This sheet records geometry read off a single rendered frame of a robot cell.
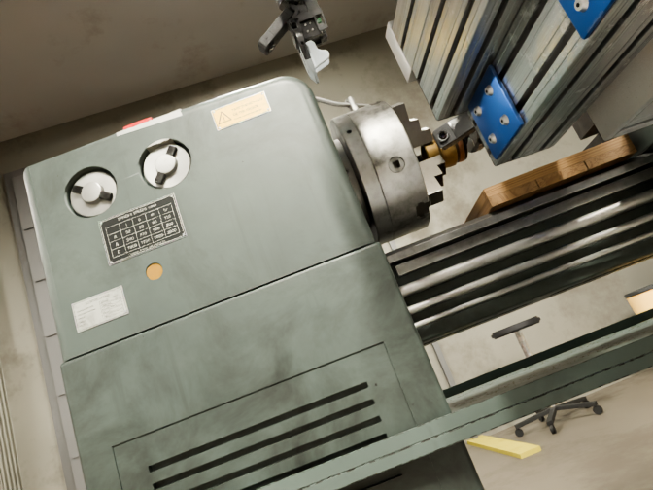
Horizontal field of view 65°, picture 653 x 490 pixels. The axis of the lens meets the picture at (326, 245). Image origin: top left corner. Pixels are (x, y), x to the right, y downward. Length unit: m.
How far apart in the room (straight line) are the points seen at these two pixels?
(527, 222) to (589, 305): 3.50
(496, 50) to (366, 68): 4.28
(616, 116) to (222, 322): 0.65
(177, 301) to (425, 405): 0.45
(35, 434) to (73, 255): 3.45
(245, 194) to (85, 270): 0.32
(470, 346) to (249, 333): 3.34
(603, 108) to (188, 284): 0.68
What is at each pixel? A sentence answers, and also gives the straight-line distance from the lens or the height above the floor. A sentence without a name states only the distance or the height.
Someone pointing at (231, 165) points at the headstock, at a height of 1.10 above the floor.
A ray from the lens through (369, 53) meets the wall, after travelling 5.01.
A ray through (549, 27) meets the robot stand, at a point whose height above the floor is 0.89.
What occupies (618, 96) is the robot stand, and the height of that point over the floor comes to 0.83.
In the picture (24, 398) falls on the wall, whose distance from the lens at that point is 4.49.
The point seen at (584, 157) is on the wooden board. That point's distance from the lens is 1.11.
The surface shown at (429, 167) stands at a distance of 1.18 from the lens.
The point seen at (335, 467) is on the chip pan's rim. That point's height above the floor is 0.55.
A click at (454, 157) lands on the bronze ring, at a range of 1.22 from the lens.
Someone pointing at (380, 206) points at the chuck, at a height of 0.97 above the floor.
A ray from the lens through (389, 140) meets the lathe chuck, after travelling 1.08.
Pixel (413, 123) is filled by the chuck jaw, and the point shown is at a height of 1.14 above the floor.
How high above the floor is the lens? 0.65
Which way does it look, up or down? 16 degrees up
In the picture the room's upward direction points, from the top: 21 degrees counter-clockwise
